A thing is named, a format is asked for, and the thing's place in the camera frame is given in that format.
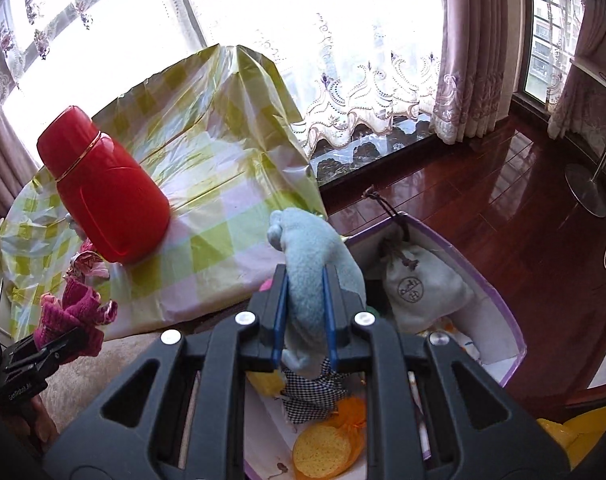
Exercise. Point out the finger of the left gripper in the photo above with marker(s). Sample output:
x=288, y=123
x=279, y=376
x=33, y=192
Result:
x=24, y=368

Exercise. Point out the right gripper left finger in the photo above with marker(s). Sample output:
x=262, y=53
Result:
x=178, y=411

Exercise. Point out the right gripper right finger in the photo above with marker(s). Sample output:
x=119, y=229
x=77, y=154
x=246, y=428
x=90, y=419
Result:
x=432, y=412

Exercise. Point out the magenta knitted glove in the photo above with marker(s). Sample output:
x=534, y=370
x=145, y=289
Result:
x=80, y=306

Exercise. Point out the white red floral cloth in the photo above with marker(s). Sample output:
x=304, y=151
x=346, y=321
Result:
x=87, y=263

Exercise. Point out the light blue plush toy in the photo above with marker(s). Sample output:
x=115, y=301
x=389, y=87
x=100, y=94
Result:
x=309, y=243

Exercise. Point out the yellow round sponge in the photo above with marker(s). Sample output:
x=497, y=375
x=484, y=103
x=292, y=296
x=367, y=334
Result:
x=321, y=452

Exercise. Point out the black white checkered cloth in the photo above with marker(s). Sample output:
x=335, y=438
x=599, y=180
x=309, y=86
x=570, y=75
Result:
x=305, y=400

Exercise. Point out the red plastic thermos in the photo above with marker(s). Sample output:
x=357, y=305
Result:
x=106, y=192

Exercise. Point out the floor fan stand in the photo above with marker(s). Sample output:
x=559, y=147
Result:
x=585, y=186

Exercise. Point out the green checkered plastic tablecloth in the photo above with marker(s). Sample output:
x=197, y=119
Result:
x=214, y=131

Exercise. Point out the mauve drape curtain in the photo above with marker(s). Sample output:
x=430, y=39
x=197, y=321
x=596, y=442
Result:
x=471, y=91

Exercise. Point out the floral sheer curtain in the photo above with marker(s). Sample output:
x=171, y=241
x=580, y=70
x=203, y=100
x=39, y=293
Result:
x=345, y=62

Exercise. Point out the white drawstring bag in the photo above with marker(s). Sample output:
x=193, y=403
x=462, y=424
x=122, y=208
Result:
x=421, y=287

